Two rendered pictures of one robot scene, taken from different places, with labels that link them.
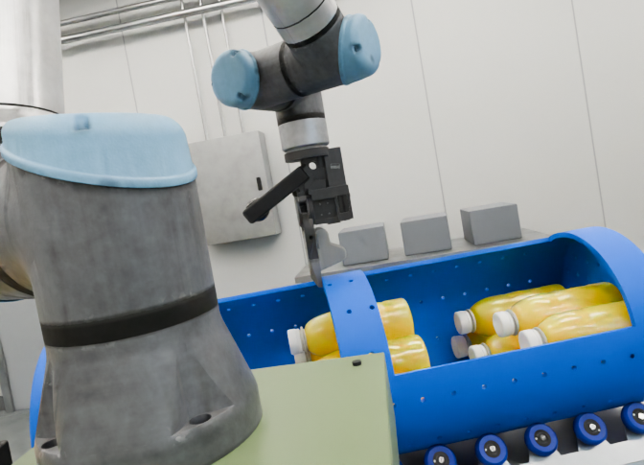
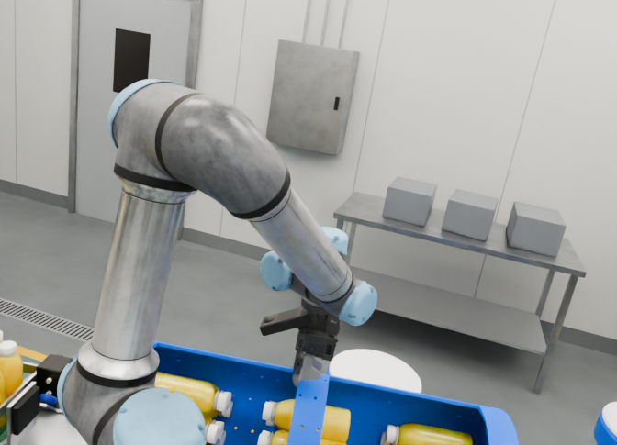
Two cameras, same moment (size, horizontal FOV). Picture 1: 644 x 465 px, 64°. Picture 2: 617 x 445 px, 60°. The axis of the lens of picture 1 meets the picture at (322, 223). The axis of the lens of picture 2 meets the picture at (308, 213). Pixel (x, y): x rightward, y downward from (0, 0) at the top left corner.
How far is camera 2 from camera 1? 0.61 m
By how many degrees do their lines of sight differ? 16
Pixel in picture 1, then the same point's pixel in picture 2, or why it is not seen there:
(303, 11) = (321, 293)
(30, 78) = (138, 344)
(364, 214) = (424, 165)
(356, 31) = (355, 307)
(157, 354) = not seen: outside the picture
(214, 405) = not seen: outside the picture
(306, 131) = not seen: hidden behind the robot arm
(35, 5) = (151, 303)
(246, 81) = (280, 284)
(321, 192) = (316, 338)
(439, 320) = (381, 414)
